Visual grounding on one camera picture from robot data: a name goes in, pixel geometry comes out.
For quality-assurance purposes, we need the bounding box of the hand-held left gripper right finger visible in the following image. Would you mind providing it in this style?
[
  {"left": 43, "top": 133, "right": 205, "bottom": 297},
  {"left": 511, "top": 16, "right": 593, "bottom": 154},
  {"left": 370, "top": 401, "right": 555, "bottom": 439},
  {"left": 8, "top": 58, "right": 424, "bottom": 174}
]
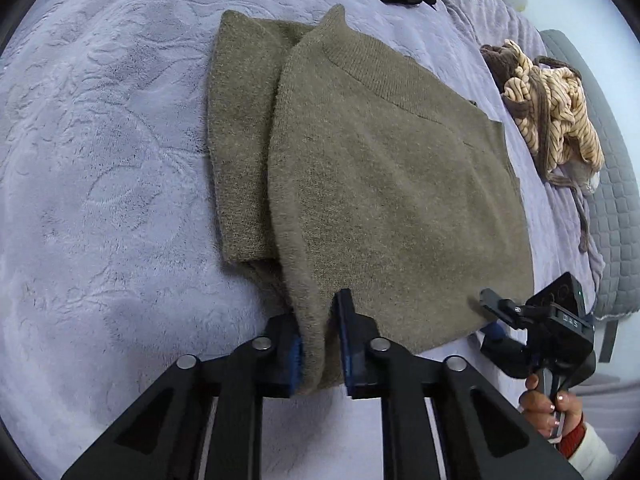
[{"left": 334, "top": 288, "right": 583, "bottom": 480}]

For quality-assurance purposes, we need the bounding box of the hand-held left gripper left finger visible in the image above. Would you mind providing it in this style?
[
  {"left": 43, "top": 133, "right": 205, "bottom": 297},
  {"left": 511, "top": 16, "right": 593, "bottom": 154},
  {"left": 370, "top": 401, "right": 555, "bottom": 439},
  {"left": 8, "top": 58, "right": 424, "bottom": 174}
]
[{"left": 60, "top": 312, "right": 306, "bottom": 480}]

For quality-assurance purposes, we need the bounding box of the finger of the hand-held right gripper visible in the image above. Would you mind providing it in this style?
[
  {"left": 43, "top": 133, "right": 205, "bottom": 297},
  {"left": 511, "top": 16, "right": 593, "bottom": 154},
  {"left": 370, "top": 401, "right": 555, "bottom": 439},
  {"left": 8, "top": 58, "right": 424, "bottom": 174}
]
[
  {"left": 480, "top": 323, "right": 532, "bottom": 379},
  {"left": 478, "top": 288, "right": 532, "bottom": 329}
]

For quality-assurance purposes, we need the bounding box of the brown knit sweater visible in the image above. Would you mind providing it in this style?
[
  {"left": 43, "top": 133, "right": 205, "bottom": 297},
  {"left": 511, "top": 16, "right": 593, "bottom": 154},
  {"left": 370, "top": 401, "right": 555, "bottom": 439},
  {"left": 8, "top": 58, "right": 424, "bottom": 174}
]
[{"left": 206, "top": 3, "right": 536, "bottom": 395}]

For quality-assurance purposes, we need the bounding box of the person's right forearm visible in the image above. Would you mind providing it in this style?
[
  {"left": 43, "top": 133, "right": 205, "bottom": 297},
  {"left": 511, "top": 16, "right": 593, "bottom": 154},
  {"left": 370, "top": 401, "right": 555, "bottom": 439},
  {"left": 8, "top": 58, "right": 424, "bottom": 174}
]
[{"left": 552, "top": 411, "right": 622, "bottom": 477}]

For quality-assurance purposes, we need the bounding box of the person's right hand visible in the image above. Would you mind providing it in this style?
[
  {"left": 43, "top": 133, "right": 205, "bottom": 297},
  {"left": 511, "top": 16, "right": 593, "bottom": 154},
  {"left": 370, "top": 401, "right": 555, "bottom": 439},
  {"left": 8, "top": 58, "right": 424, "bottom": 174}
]
[{"left": 518, "top": 374, "right": 584, "bottom": 441}]

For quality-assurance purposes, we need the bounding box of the grey quilted mattress cover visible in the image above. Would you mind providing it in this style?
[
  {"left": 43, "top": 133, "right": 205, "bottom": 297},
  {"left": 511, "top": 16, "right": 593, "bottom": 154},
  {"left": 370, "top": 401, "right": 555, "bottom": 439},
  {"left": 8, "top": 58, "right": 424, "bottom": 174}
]
[{"left": 537, "top": 28, "right": 640, "bottom": 322}]

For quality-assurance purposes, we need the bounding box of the striped cream and brown garment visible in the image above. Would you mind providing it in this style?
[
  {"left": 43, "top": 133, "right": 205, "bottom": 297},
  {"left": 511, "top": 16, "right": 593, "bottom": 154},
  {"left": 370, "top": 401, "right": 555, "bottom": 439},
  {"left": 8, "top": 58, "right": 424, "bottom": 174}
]
[{"left": 479, "top": 39, "right": 605, "bottom": 254}]

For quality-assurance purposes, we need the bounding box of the lilac embossed blanket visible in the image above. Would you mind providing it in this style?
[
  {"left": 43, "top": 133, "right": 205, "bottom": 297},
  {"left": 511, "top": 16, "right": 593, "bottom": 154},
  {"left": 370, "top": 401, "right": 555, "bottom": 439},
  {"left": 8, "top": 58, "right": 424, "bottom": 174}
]
[{"left": 0, "top": 0, "right": 606, "bottom": 480}]

